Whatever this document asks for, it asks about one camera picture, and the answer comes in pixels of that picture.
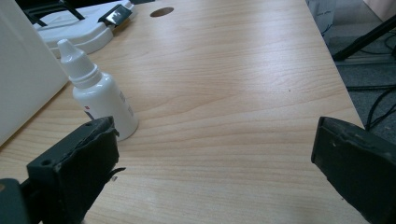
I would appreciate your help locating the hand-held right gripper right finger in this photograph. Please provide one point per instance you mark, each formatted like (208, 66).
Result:
(358, 165)

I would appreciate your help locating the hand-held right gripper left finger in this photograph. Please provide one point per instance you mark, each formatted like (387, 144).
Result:
(74, 168)

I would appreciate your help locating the white dropper bottle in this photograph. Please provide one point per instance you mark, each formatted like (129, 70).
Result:
(99, 96)

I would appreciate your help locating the white box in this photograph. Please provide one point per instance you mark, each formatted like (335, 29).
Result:
(25, 74)

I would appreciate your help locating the black metal stand leg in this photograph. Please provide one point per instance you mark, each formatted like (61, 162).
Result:
(362, 40)

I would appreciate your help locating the white plastic base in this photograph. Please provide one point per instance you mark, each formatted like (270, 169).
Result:
(77, 29)

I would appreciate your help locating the black clip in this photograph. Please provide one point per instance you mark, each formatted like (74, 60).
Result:
(115, 15)

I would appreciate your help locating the black metal frame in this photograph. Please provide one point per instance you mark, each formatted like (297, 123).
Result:
(46, 7)

